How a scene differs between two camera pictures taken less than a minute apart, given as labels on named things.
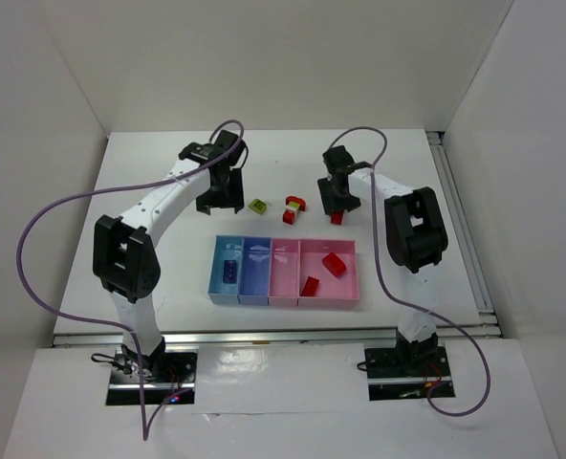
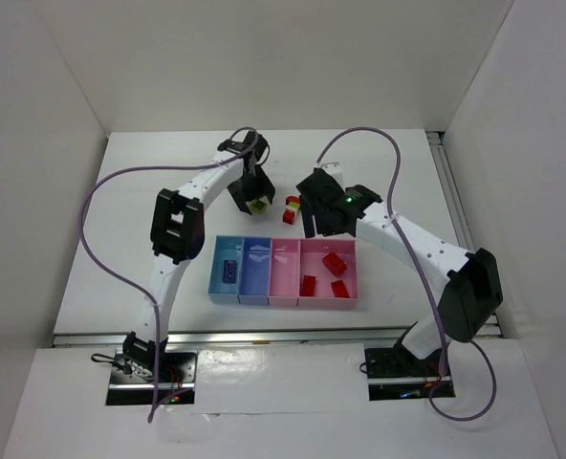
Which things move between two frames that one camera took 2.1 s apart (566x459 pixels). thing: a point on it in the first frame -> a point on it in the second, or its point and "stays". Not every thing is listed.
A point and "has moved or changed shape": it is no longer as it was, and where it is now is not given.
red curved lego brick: [337, 217] has moved or changed shape
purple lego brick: [229, 273] stays
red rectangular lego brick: [311, 287] stays
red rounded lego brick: [335, 264] stays
